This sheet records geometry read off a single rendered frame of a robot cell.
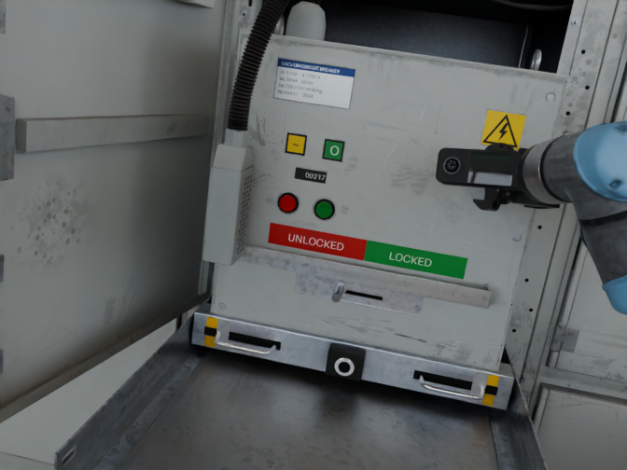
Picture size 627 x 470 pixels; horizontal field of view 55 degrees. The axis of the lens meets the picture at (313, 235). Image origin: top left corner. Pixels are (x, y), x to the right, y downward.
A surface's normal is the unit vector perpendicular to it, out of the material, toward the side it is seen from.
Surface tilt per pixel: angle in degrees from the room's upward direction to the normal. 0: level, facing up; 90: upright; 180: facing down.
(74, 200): 90
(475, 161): 78
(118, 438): 0
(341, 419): 0
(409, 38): 90
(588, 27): 90
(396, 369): 90
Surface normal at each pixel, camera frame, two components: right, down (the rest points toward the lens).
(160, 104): 0.93, 0.22
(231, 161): -0.08, -0.26
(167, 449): 0.14, -0.95
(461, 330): -0.17, 0.23
